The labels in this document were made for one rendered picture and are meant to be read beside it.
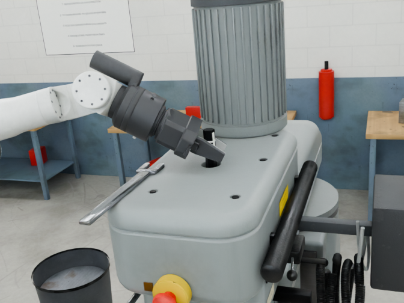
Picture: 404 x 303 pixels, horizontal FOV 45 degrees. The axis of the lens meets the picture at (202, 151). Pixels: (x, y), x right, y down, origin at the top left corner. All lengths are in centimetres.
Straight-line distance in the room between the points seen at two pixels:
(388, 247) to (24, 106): 81
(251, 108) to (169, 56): 450
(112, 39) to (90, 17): 35
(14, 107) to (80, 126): 536
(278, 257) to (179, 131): 28
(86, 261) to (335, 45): 313
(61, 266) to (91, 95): 264
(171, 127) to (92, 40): 509
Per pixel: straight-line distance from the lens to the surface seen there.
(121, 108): 88
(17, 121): 94
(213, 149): 89
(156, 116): 88
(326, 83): 501
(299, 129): 156
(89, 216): 77
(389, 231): 116
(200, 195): 80
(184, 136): 86
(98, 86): 87
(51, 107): 92
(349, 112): 520
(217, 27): 103
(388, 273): 121
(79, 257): 343
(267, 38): 104
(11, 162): 677
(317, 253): 140
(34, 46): 641
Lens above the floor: 222
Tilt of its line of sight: 19 degrees down
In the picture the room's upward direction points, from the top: 5 degrees counter-clockwise
